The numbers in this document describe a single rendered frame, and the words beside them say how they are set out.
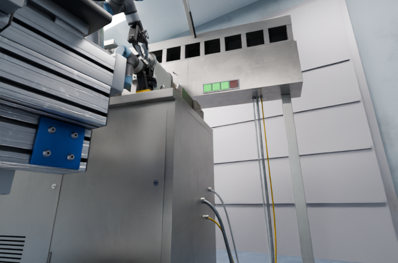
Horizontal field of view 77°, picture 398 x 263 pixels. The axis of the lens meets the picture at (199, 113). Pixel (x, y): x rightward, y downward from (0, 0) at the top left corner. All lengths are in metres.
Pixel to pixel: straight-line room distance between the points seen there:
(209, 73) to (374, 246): 1.90
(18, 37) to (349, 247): 2.58
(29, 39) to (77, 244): 0.86
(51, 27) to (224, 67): 1.34
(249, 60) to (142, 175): 1.07
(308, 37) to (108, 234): 2.76
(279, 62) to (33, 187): 1.50
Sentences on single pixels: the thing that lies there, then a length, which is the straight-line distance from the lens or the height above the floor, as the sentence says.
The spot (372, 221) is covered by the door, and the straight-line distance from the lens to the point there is 2.64.
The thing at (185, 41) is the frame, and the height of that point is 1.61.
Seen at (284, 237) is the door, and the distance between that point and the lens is 2.74.
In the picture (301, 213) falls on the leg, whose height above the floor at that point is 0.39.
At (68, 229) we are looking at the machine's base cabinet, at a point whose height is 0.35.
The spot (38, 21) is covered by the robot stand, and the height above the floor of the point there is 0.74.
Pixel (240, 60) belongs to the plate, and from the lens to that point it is 1.75.
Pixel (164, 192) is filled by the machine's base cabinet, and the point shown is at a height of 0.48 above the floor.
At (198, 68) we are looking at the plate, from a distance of 1.80.
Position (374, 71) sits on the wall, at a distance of 2.96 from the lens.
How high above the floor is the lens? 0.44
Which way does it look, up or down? 20 degrees up
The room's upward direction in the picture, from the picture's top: straight up
